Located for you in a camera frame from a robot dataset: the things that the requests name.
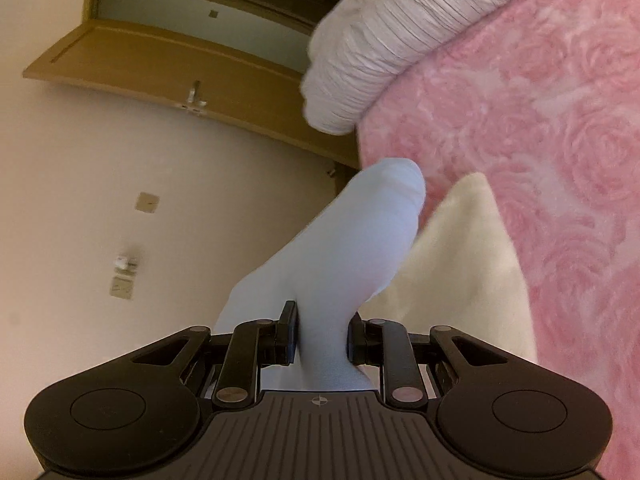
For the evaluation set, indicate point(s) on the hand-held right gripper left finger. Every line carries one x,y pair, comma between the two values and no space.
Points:
287,335

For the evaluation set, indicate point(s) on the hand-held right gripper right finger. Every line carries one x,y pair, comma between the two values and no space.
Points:
356,342

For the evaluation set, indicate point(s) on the light blue sweater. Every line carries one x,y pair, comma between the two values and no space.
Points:
345,250

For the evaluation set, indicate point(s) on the cream folded cloth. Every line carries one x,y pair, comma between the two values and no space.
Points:
465,270

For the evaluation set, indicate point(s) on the white plug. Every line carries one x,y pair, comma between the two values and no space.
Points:
125,261

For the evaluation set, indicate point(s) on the pink floral blanket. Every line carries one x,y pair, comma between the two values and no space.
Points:
550,135

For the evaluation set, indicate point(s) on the wooden door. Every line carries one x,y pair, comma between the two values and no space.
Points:
150,65

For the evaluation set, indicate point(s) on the striped lilac quilt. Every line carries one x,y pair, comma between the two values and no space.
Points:
390,35

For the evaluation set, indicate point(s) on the beige wall socket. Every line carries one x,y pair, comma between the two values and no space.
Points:
122,288

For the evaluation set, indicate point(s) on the beige wall switch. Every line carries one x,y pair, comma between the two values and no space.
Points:
148,202

